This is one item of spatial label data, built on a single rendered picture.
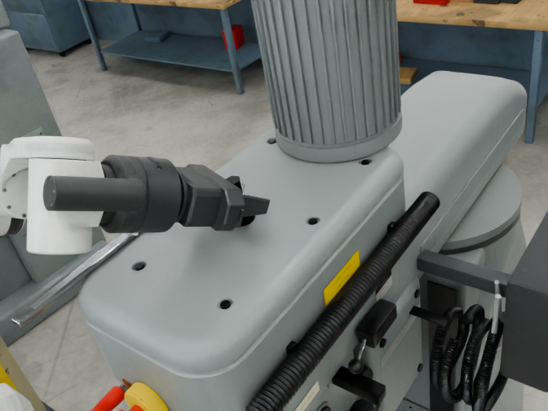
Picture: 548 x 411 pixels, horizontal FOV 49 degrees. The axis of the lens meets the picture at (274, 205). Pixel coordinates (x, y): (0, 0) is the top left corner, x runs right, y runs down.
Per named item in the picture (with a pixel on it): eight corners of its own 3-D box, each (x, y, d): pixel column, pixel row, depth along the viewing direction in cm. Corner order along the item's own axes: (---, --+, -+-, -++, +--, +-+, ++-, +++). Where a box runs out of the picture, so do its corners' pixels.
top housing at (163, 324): (236, 462, 68) (205, 373, 59) (95, 373, 83) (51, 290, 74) (417, 230, 97) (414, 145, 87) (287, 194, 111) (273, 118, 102)
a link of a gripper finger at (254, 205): (262, 215, 78) (223, 215, 74) (268, 193, 77) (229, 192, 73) (269, 220, 77) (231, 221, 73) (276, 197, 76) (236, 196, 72)
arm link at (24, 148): (104, 224, 63) (43, 218, 72) (106, 140, 63) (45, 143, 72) (46, 226, 58) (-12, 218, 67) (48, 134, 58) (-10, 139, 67)
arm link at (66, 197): (112, 245, 72) (15, 248, 64) (115, 156, 71) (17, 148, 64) (160, 254, 63) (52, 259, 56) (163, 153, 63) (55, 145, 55)
